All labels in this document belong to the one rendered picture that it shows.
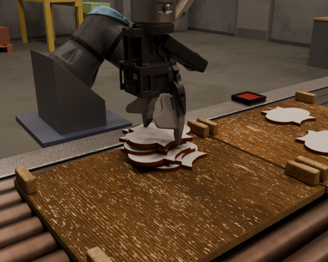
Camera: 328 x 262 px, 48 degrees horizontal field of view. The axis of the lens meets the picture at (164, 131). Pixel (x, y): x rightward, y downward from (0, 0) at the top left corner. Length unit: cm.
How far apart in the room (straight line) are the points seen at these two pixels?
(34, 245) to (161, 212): 18
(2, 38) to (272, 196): 770
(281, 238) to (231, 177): 16
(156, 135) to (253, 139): 24
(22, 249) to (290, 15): 861
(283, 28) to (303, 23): 53
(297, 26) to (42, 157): 825
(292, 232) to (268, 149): 25
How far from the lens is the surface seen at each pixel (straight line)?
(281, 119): 96
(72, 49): 109
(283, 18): 907
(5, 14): 971
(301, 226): 61
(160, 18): 62
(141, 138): 70
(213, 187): 64
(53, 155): 83
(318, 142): 85
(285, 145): 83
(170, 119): 65
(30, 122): 118
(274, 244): 56
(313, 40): 660
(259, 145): 81
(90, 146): 85
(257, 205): 61
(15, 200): 69
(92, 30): 111
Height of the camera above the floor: 125
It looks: 22 degrees down
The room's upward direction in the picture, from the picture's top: straight up
